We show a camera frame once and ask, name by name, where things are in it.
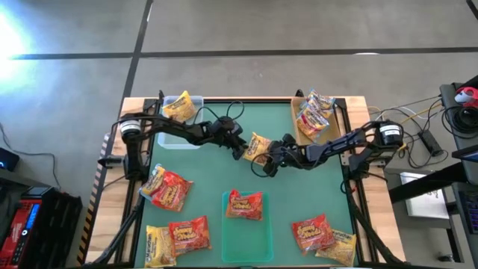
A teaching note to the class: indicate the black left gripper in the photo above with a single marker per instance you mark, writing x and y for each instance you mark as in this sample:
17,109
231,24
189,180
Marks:
227,131

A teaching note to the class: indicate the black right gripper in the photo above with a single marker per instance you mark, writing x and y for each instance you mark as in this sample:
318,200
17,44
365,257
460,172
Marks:
288,153

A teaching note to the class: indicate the yellow Maruchan noodle pack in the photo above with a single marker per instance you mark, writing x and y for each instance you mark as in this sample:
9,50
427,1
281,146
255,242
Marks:
158,248
181,108
341,250
257,147

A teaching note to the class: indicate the red Savory Noodle pack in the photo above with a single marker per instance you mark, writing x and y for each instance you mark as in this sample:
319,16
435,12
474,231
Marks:
244,205
188,235
172,192
311,233

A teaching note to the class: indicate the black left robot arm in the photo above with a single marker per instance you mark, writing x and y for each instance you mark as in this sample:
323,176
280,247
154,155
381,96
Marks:
172,129

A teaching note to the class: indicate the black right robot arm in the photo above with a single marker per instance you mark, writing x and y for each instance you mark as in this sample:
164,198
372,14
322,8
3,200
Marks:
343,143

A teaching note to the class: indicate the green table mat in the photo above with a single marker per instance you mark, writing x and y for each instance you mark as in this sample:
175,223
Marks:
295,190

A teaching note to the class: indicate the clear plastic bin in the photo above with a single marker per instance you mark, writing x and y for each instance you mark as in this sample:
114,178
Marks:
170,142

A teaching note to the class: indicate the tan wooden bin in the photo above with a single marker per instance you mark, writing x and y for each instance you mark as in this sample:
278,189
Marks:
332,123

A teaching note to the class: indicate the green plastic bin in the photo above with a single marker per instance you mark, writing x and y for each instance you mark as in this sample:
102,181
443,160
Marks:
246,243

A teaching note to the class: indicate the white board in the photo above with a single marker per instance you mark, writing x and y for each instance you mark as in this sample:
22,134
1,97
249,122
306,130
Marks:
425,205

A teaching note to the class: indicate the black cart leg bar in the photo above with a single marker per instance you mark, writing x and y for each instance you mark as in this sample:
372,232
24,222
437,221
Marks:
429,183

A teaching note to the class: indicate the black power strip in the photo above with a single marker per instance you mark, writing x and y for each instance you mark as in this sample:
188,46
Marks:
431,143

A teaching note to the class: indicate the yellow-black hazard strip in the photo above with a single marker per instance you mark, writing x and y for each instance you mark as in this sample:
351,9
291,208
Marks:
89,220

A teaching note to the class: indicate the grey cart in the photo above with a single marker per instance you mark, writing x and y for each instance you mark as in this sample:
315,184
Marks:
448,97

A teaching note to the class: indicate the black laptop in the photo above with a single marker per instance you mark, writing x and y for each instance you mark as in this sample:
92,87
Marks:
465,155

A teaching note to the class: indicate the small black floor object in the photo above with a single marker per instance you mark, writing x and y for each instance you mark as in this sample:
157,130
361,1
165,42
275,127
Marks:
446,258

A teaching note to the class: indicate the black crate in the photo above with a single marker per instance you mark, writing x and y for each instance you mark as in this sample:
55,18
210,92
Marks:
59,231

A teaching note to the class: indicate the dark keypad panel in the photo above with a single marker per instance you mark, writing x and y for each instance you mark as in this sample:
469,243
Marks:
470,209

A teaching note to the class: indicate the red and white object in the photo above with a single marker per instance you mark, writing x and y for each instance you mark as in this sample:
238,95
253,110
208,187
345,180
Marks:
471,98

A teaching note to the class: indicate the small black device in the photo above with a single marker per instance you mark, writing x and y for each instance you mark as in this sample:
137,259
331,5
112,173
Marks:
9,160

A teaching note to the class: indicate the red equipment case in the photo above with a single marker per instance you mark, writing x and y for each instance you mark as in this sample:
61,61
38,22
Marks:
15,235

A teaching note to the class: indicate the black aluminium frame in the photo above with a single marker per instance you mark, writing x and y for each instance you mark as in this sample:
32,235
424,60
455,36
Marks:
261,100

